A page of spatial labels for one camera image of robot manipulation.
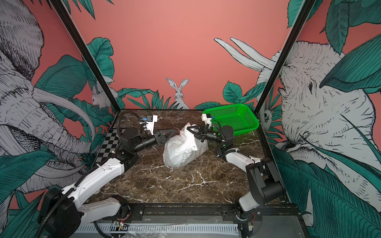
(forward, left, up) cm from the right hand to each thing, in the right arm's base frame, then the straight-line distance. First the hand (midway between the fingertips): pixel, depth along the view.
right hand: (187, 130), depth 70 cm
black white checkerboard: (+8, +54, -27) cm, 61 cm away
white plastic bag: (-6, +3, -7) cm, 10 cm away
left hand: (-1, +6, +1) cm, 6 cm away
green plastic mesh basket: (+37, -37, -30) cm, 60 cm away
